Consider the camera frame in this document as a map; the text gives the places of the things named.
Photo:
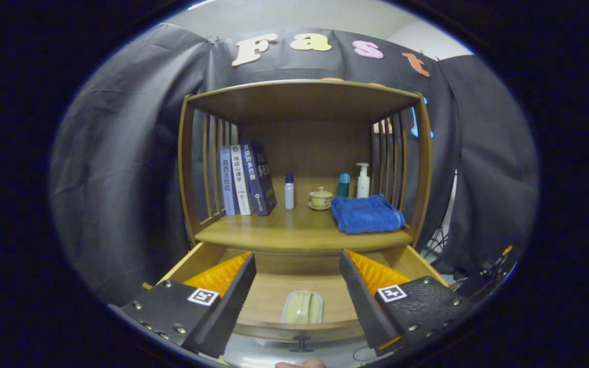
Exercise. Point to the white bottle with blue cap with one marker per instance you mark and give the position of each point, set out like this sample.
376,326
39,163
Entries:
289,197

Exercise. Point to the black device with orange tip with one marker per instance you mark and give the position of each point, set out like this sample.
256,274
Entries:
478,283

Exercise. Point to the wooden countertop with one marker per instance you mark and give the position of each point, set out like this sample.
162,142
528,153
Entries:
294,230

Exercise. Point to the black tripod stand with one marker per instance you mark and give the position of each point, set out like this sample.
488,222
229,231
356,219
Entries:
438,243

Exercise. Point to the dark navy book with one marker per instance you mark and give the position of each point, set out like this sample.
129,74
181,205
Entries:
258,176

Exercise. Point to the white book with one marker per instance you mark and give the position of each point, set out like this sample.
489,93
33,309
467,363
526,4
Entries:
241,179

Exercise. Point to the teal bottle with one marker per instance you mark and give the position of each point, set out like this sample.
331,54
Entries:
344,186

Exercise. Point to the folded blue towel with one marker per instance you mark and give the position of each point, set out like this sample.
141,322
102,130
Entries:
366,214

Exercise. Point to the beige lidded teacup with saucer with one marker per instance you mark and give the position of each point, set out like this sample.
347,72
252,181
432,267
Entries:
321,199

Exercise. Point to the pale green scrub brush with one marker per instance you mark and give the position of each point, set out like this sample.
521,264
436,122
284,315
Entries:
302,307

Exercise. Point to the wooden cabinet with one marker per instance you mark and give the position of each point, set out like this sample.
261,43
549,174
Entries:
304,102

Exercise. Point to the white pump bottle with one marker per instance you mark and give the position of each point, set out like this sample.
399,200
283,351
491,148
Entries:
363,186

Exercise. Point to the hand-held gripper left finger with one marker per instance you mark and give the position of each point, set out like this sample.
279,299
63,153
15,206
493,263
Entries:
233,301

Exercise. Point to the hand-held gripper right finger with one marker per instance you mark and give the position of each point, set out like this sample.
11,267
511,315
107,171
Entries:
363,301

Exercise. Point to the wooden drawer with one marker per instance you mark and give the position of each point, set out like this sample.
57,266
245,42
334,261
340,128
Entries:
294,291

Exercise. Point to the light blue book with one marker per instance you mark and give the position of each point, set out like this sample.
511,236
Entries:
228,184

